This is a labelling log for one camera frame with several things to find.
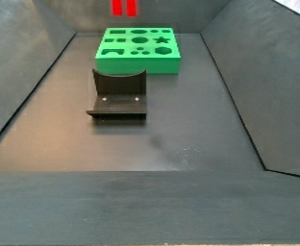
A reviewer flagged black curved holder stand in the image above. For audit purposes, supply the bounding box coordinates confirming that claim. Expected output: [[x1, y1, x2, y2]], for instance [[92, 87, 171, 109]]
[[85, 70, 148, 117]]

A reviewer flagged green shape-sorting board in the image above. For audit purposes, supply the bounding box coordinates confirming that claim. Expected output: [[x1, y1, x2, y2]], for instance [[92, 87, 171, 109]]
[[95, 27, 181, 74]]

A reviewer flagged red double-square peg block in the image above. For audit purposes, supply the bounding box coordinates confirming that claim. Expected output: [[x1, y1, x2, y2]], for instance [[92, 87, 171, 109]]
[[111, 0, 139, 17]]

